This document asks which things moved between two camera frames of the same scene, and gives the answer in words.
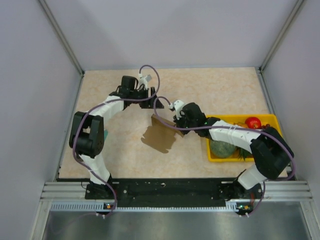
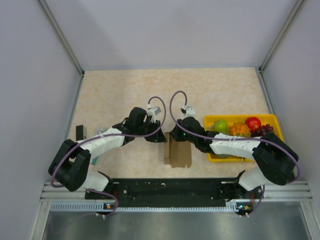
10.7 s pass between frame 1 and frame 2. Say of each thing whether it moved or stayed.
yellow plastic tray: stayed
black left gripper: moved
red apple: stayed
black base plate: stayed
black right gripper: moved
